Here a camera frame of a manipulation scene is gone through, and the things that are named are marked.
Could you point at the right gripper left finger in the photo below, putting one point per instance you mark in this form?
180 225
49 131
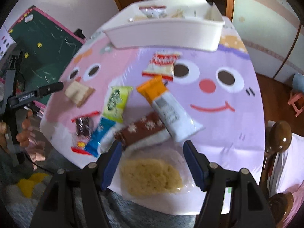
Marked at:
73 198

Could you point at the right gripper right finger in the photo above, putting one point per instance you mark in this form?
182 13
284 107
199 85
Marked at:
231 196

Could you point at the long beige wafer packet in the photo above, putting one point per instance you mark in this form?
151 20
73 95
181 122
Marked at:
78 93

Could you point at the red edged dark snack packet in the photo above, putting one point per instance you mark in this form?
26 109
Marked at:
84 128

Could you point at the blue foil snack packet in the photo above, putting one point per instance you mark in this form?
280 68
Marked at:
101 130

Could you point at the yellow crumbly snack bag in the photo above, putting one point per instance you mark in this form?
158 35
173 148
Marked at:
146 177

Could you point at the green pineapple cake packet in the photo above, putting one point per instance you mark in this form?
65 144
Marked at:
115 106

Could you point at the brown snowflake snack packet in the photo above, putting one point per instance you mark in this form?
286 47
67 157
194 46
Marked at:
140 129

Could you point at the orange white long packet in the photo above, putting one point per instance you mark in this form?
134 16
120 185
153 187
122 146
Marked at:
176 119

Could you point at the red white cookie packet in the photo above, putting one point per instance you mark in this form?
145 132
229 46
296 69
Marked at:
162 64

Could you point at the person's left hand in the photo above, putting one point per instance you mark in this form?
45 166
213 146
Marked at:
23 137

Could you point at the yellow plush toy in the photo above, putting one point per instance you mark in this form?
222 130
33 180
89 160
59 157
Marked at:
27 186

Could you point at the white perforated board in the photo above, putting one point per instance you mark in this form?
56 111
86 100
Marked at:
7 45

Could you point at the brown wooden chair knob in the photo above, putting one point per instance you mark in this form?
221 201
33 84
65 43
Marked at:
278 137

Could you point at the pink cartoon tablecloth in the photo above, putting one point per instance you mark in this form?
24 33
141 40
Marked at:
210 98

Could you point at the small pink stool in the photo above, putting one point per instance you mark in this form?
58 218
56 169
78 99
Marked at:
296 101

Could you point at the white plastic storage bin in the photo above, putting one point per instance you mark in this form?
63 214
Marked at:
189 24

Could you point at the green chalkboard pink frame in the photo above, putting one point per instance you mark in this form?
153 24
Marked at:
47 46

